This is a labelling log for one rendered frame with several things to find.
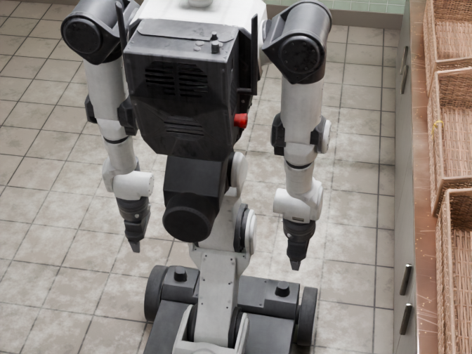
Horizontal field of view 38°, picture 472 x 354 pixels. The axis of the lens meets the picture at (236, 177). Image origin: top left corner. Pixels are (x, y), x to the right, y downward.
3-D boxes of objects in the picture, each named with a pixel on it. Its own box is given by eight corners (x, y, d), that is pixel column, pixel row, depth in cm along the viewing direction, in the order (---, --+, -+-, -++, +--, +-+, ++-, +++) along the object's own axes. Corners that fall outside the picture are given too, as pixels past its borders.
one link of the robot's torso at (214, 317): (241, 366, 208) (251, 223, 189) (177, 355, 211) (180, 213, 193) (250, 336, 222) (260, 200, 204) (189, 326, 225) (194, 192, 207)
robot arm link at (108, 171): (139, 200, 187) (131, 170, 176) (107, 197, 188) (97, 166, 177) (145, 180, 190) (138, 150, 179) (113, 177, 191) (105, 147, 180)
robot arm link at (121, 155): (140, 173, 175) (128, 123, 160) (101, 167, 176) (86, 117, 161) (150, 140, 181) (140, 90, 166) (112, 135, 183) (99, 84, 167)
